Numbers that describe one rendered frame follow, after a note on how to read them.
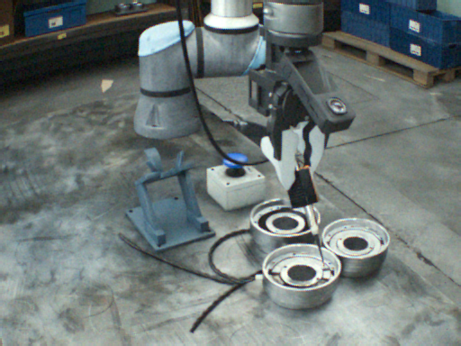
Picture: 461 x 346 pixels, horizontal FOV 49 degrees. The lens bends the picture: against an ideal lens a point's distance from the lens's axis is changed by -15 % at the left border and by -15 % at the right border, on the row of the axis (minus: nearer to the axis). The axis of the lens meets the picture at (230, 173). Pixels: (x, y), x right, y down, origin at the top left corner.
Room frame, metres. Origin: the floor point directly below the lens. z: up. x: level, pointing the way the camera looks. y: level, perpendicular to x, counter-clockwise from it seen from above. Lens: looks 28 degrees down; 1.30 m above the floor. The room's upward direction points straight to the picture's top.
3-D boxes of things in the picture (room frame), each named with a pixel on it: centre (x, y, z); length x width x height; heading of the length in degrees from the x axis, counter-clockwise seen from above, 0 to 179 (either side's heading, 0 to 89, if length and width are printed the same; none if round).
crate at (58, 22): (4.05, 1.37, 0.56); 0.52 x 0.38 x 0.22; 114
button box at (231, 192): (0.87, -0.01, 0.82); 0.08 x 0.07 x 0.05; 27
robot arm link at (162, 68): (1.17, 0.13, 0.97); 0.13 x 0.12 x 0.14; 99
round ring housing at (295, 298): (0.61, -0.09, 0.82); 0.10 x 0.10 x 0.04
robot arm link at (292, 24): (0.69, -0.08, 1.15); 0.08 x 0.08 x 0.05
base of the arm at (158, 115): (1.17, 0.13, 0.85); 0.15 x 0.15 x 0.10
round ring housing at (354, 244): (0.67, -0.18, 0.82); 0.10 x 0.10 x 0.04
